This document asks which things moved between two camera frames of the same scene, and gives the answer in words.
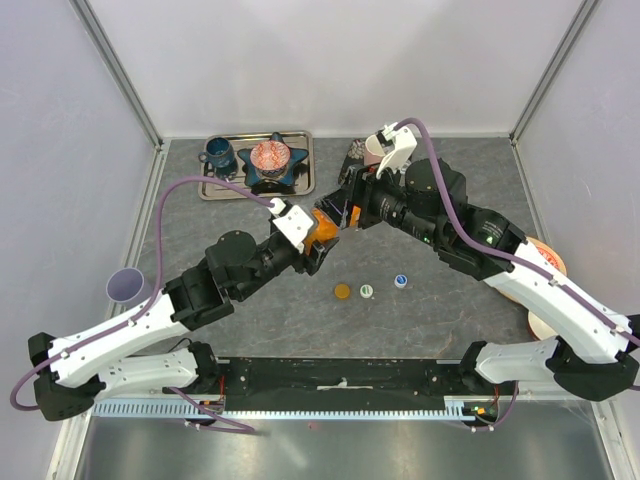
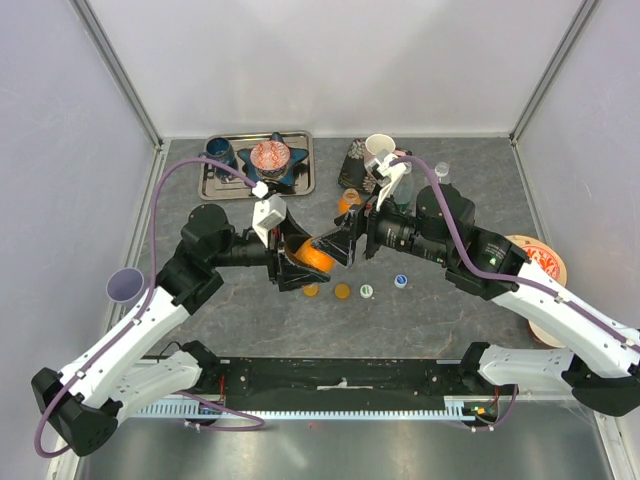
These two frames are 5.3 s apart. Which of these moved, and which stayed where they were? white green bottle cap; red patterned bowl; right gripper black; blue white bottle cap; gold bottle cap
Moved: right gripper black
Stayed: gold bottle cap; white green bottle cap; blue white bottle cap; red patterned bowl
